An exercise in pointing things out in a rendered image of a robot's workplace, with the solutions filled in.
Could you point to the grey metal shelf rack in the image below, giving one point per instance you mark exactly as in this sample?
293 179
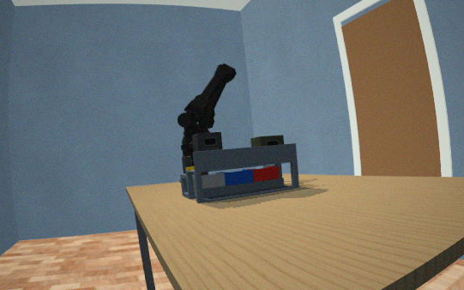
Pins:
233 158

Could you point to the olive green case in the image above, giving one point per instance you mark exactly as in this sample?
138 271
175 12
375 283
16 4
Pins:
266 141

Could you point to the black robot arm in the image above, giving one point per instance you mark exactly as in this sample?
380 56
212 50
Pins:
205 102

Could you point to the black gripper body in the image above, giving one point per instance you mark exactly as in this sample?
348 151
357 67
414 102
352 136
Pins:
188 138

